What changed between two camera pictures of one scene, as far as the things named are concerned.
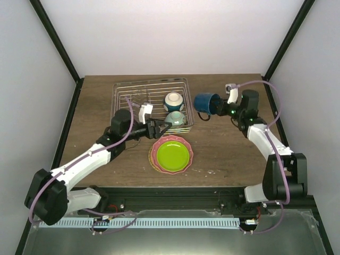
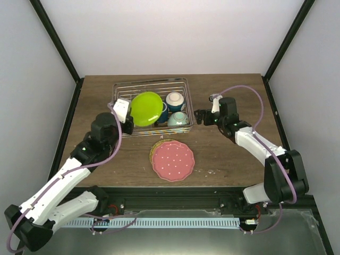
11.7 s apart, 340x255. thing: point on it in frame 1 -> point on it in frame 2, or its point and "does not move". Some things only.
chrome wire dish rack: (170, 98) does not move
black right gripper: (220, 108) -> (207, 121)
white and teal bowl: (173, 101) does not move
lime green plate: (172, 155) -> (146, 108)
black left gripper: (158, 123) -> (130, 124)
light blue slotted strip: (143, 223) does not move
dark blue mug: (206, 104) -> (163, 117)
